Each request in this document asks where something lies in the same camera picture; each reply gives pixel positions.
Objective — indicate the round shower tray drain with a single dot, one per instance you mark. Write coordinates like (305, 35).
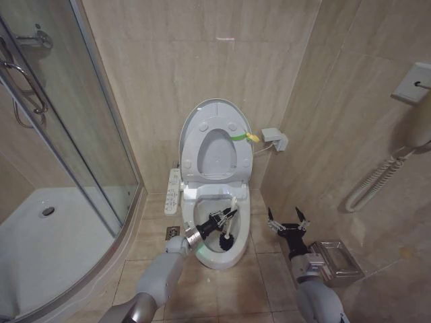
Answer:
(48, 211)

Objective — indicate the silver metal box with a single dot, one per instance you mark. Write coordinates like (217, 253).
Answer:
(336, 260)

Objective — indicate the chrome shower valve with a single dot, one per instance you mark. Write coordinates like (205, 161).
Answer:
(38, 36)

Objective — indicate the square metal floor drain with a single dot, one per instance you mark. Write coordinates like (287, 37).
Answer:
(173, 233)

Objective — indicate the white toilet lid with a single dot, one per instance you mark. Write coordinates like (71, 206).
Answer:
(210, 110)

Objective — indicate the white wall hair dryer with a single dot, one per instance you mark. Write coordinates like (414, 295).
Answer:
(419, 117)

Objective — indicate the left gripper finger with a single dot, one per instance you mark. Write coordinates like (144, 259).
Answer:
(229, 218)
(222, 213)

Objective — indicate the white shower tray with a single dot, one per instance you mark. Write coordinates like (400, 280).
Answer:
(50, 242)

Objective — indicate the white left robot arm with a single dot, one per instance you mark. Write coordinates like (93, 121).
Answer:
(158, 276)

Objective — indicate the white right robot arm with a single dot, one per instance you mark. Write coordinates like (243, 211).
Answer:
(314, 289)

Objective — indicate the toilet brush with black head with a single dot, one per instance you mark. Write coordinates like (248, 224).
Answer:
(227, 243)

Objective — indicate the curved glass shower enclosure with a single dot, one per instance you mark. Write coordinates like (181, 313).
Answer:
(84, 101)

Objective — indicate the white toilet bowl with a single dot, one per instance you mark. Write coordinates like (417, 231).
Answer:
(217, 260)

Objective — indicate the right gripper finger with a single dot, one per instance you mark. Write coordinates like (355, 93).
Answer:
(273, 222)
(302, 218)

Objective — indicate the grey wall mount plate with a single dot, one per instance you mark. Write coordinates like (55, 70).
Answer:
(409, 84)

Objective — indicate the grey wall socket box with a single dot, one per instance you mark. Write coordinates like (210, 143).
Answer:
(272, 136)

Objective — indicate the white bidet control panel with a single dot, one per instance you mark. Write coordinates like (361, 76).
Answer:
(172, 193)

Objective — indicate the white toilet seat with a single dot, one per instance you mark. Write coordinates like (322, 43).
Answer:
(192, 151)

